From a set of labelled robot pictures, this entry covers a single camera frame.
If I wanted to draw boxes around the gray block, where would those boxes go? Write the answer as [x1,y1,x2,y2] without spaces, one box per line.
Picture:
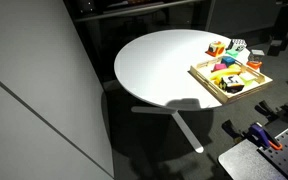
[250,49,265,61]

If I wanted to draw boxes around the wooden tray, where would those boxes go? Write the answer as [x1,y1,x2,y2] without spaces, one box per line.
[189,56,272,104]

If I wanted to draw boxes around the yellow banana block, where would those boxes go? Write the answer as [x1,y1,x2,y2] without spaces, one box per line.
[209,68,241,80]

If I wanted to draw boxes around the magenta block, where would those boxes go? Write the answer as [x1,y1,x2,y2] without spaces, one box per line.
[212,63,227,72]

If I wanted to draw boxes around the patterned cube in tray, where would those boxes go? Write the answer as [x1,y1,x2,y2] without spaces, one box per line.
[219,75,245,93]

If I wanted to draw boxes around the blue block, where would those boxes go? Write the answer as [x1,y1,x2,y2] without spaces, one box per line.
[221,56,235,67]

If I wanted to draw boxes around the yellow round block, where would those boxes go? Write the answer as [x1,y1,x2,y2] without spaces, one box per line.
[228,64,241,70]

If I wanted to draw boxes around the light green block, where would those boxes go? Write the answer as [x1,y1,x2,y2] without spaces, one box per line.
[239,73,255,86]

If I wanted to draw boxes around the orange block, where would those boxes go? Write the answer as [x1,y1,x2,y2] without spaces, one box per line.
[247,61,262,70]

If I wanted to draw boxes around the round white table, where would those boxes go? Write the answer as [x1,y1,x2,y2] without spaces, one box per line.
[113,29,261,154]

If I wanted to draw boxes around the orange yellow toy cube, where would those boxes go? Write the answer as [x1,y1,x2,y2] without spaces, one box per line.
[206,41,225,57]

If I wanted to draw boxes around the dark shelf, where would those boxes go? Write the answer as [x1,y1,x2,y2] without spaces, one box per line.
[64,0,208,23]

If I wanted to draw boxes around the black white patterned cube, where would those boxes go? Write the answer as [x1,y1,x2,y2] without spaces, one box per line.
[228,39,247,52]

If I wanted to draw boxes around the near purple clamp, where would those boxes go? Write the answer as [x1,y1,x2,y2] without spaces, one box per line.
[221,119,284,151]

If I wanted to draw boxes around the purple clamp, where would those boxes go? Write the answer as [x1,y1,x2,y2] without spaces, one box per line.
[221,119,284,151]
[254,100,288,122]

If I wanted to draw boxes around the black mounting plate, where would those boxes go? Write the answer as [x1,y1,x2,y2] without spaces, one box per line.
[218,140,287,180]

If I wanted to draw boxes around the far purple clamp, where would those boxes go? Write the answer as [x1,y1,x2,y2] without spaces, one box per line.
[254,100,288,122]

